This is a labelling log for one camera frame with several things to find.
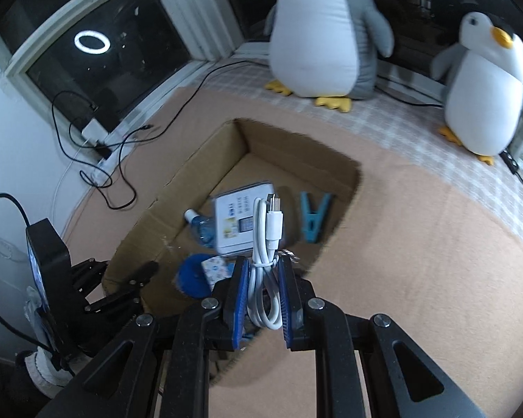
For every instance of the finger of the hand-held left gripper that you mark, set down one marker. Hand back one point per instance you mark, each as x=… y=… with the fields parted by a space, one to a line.
x=126 y=296
x=89 y=272

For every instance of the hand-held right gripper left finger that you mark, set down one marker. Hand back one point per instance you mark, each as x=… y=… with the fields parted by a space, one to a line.
x=239 y=296

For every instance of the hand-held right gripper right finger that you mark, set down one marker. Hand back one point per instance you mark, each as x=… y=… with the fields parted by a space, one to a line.
x=285 y=305

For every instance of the blue round tape measure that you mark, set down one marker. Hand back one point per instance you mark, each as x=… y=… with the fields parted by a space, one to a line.
x=189 y=276

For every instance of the clear plastic case white card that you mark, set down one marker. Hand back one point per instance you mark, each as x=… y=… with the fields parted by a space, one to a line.
x=235 y=222

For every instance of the small clear blue bottle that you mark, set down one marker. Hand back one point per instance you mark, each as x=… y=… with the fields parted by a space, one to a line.
x=205 y=228

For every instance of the teal clothespin clip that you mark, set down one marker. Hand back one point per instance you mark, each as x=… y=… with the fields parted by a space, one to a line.
x=311 y=222

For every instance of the cardboard box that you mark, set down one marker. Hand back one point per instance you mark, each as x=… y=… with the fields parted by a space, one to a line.
x=287 y=148

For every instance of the white power adapter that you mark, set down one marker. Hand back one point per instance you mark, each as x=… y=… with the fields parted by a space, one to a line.
x=93 y=130

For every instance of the plaid cloth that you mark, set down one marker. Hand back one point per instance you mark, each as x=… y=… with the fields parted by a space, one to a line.
x=396 y=130

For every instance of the large penguin plush toy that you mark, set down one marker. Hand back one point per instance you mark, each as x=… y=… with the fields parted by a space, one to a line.
x=314 y=43

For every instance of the black inline remote control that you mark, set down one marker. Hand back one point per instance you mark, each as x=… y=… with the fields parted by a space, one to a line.
x=510 y=161

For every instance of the small penguin plush toy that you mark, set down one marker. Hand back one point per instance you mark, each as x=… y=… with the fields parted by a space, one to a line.
x=479 y=96

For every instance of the white window frame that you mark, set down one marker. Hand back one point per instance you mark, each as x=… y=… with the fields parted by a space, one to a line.
x=187 y=17

